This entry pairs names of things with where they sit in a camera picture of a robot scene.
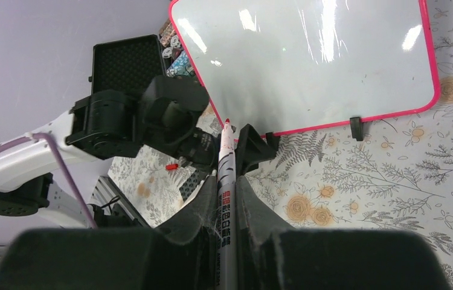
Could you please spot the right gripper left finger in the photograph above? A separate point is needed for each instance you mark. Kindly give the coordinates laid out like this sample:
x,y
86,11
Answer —
x,y
178,254

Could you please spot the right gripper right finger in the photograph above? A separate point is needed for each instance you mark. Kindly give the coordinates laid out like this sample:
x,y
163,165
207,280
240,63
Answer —
x,y
272,254

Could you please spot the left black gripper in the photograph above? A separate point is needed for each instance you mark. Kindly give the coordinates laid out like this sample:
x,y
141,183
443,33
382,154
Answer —
x,y
201,149

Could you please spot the red whiteboard marker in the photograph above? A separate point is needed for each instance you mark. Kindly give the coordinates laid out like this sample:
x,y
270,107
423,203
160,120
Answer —
x,y
226,272

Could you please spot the red marker cap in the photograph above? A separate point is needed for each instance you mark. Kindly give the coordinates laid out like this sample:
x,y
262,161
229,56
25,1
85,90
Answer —
x,y
171,167

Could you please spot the pink framed whiteboard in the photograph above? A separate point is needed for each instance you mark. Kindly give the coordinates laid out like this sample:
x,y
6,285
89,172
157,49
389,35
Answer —
x,y
293,66

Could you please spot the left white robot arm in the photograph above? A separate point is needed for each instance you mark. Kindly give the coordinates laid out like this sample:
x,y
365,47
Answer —
x,y
104,125

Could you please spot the dark grey lego baseplate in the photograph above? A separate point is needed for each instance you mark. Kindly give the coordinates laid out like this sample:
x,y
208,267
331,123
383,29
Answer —
x,y
192,184

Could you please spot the black poker chip case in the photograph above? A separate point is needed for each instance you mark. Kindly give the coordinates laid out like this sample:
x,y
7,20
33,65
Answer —
x,y
130,65

